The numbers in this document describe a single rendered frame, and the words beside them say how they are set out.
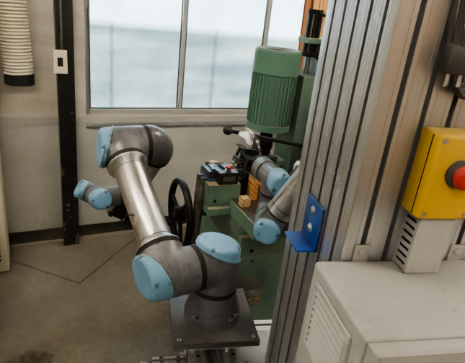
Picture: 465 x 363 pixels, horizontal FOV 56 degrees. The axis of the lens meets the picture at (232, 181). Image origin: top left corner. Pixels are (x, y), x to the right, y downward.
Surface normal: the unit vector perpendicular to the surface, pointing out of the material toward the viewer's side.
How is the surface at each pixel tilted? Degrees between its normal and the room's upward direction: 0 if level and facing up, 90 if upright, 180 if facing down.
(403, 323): 0
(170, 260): 29
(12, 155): 90
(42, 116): 90
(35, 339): 0
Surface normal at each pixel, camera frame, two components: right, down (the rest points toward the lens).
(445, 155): 0.18, 0.39
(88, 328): 0.11, -0.92
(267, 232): -0.14, 0.36
